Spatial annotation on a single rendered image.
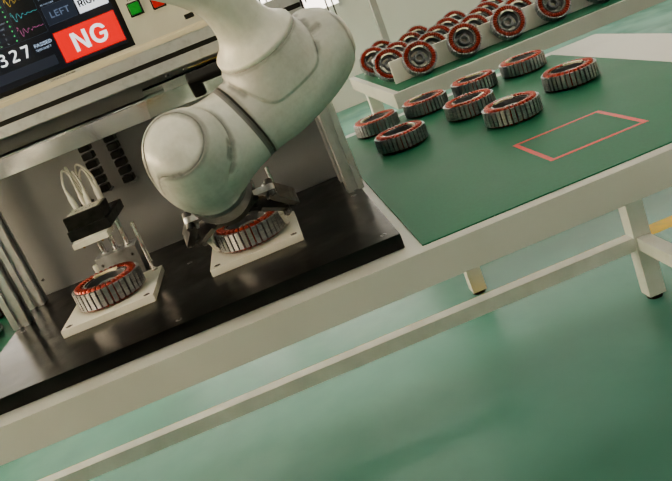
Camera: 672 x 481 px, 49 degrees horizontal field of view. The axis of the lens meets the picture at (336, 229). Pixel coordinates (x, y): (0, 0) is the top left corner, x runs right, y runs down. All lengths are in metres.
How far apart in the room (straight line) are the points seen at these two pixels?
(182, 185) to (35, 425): 0.40
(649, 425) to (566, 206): 0.88
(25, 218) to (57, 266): 0.11
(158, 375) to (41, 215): 0.58
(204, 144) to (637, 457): 1.22
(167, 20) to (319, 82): 0.48
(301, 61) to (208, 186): 0.17
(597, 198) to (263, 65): 0.47
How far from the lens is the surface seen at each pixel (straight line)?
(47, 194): 1.48
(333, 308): 0.97
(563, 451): 1.79
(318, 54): 0.86
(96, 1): 1.31
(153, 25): 1.29
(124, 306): 1.17
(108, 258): 1.35
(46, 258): 1.51
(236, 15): 0.83
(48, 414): 1.04
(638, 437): 1.79
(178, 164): 0.80
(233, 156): 0.84
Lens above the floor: 1.09
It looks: 16 degrees down
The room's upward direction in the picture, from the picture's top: 22 degrees counter-clockwise
